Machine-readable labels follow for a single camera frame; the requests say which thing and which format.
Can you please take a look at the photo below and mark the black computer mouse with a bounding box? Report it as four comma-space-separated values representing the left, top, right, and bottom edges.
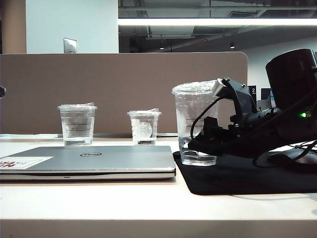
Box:
267, 151, 317, 172

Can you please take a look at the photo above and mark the tall clear plastic cup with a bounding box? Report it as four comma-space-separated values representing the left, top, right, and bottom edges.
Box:
171, 80, 220, 167

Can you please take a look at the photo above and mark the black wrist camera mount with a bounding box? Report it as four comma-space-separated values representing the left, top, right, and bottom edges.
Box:
222, 78, 259, 118

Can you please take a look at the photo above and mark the white red laptop sticker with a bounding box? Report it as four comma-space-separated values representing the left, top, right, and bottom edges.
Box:
0, 156, 54, 170

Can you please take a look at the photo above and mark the long ceiling light strip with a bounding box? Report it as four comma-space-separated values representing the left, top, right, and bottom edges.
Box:
118, 18, 317, 26

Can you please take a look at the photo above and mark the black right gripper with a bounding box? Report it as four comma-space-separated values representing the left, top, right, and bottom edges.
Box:
187, 107, 282, 157

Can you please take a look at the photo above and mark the clear cup with round logo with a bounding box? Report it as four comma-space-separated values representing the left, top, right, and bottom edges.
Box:
126, 108, 162, 146

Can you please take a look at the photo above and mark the black mouse pad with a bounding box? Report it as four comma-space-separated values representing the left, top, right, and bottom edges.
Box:
172, 149, 317, 196

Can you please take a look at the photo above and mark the black sign with numeral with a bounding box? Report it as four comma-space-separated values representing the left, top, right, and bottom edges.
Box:
248, 85, 258, 104

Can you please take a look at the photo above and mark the silver Dell laptop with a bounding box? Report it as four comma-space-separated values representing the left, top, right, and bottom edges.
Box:
0, 145, 177, 183

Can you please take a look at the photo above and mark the dark background monitor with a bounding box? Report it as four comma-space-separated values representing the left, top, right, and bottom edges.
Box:
260, 87, 273, 101

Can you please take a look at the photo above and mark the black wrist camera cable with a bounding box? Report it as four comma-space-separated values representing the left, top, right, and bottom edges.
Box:
190, 97, 221, 140

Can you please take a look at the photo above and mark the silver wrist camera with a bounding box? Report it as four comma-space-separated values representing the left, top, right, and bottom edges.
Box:
213, 77, 230, 97

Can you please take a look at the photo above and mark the wide brown desk partition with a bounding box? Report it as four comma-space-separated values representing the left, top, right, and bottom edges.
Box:
0, 51, 249, 136

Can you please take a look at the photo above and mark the short wide clear plastic cup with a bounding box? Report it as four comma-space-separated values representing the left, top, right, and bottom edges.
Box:
57, 102, 99, 147

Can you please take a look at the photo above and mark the metal wall switch plate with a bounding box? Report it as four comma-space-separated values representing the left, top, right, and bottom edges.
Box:
63, 37, 77, 54

